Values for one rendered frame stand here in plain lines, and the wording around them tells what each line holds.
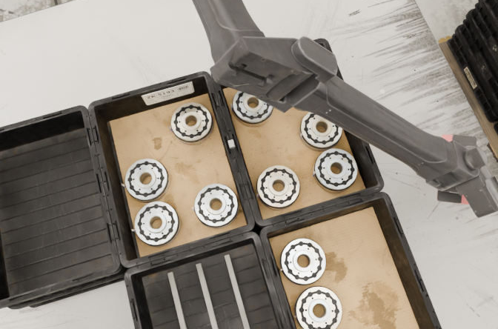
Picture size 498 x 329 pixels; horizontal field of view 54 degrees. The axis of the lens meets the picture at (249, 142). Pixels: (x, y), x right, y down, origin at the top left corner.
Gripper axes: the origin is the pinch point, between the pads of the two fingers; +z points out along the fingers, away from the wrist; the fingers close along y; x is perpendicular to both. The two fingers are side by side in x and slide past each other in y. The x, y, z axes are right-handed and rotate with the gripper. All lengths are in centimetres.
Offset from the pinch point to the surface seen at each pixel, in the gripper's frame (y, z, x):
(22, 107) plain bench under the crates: 7, 6, 115
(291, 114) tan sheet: 11.4, 6.8, 37.6
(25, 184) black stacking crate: -15, -8, 99
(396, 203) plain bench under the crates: -7.1, 22.1, 9.0
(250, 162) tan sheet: -2.4, 3.0, 45.7
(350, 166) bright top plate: -0.5, 4.2, 21.6
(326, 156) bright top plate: 1.1, 3.7, 27.6
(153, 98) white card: 10, -5, 70
